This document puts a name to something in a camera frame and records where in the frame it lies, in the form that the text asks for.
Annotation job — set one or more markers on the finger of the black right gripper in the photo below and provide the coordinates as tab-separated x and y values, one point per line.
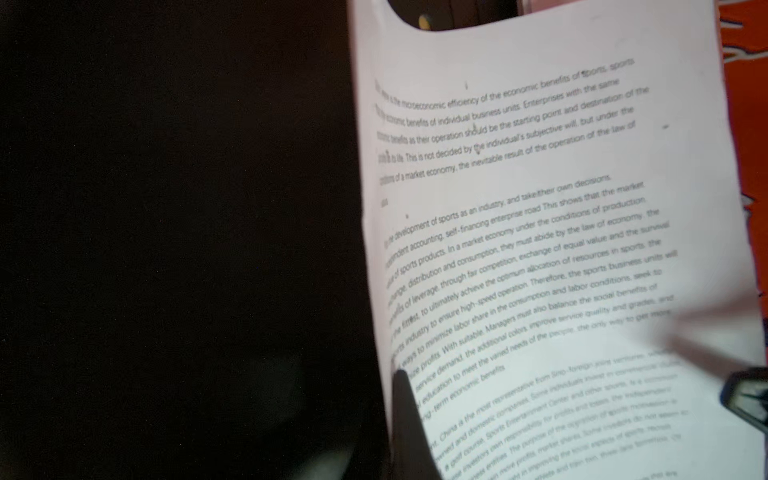
745	395

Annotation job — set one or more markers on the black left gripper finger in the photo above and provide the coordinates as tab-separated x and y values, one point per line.
411	455

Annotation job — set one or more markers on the printed paper sheet angled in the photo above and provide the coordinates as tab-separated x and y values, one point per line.
556	245

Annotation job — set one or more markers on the blue folder black inside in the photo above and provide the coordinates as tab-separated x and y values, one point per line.
183	283

